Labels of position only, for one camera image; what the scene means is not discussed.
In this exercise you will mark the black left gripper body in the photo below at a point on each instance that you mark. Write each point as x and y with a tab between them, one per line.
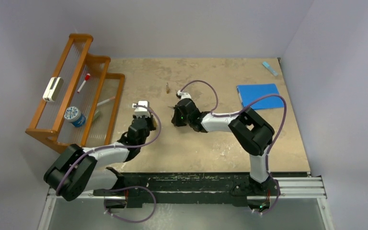
149	125

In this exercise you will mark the orange wooden rack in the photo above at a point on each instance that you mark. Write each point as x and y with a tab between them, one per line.
48	125

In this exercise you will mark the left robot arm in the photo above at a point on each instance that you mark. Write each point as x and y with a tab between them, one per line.
79	169

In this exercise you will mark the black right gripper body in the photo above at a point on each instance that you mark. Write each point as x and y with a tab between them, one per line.
179	120

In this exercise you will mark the white stapler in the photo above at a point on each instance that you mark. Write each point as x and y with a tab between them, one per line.
53	89

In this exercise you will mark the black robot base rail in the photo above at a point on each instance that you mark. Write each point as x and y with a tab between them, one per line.
134	189

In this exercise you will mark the green marker on rack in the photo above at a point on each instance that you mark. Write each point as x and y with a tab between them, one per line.
96	115

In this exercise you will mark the red capped marker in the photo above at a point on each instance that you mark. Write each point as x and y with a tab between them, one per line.
87	77

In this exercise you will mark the light blue marker pen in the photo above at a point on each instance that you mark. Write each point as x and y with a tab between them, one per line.
269	68

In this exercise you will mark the blue white tape roll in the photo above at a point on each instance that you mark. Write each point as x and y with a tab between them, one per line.
74	116

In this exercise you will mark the white pen on rack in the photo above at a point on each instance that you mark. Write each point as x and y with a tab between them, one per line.
105	101

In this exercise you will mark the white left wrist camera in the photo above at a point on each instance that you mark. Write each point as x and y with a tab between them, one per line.
141	109

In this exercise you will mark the blue folder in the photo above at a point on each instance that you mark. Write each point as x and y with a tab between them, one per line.
251	92

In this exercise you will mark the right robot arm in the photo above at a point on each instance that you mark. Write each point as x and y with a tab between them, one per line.
255	135

